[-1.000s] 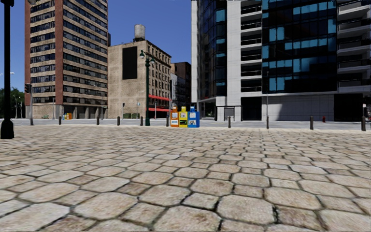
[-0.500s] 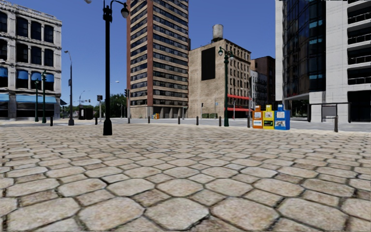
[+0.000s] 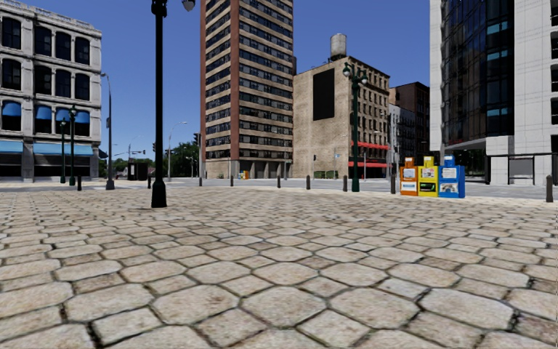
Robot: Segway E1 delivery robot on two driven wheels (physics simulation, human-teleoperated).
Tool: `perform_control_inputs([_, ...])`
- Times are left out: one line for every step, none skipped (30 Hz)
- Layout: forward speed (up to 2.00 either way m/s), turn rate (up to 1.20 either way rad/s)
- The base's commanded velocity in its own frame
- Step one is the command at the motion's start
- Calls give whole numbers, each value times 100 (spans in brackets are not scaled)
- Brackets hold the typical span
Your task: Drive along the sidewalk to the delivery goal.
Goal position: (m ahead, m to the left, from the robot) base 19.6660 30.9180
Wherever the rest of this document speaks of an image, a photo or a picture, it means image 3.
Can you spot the red brick tower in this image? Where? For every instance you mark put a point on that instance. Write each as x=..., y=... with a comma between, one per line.
x=246, y=87

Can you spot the yellow newspaper box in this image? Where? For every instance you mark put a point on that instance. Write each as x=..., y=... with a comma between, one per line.
x=428, y=176

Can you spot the orange newspaper box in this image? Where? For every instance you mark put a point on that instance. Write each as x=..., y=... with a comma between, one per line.
x=409, y=179

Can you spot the grey street lamp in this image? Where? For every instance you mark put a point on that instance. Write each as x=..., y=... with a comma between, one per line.
x=169, y=152
x=109, y=131

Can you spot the blue newspaper box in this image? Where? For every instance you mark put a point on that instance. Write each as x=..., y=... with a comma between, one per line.
x=451, y=179

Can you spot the black bus shelter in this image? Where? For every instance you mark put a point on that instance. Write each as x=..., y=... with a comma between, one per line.
x=521, y=168

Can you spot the grey building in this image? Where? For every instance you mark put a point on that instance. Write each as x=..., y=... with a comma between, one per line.
x=401, y=131

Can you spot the green street lamp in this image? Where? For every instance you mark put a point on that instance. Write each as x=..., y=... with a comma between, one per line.
x=62, y=152
x=72, y=148
x=355, y=131

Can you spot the dark street lamp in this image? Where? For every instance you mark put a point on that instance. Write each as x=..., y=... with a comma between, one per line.
x=158, y=109

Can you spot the tan brick building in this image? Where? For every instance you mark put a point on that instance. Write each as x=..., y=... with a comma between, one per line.
x=338, y=131

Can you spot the traffic light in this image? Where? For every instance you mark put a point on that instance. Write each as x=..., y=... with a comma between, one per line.
x=313, y=163
x=198, y=152

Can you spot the dark brown brick building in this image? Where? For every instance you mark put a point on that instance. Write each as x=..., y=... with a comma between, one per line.
x=414, y=113

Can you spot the glass and pale concrete building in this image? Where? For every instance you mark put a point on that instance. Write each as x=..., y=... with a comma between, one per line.
x=479, y=78

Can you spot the pale stone building blue awnings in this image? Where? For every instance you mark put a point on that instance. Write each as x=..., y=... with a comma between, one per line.
x=43, y=96

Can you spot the trees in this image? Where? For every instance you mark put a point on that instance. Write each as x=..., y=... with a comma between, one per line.
x=183, y=159

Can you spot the dark booth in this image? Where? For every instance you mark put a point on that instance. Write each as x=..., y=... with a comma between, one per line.
x=137, y=170

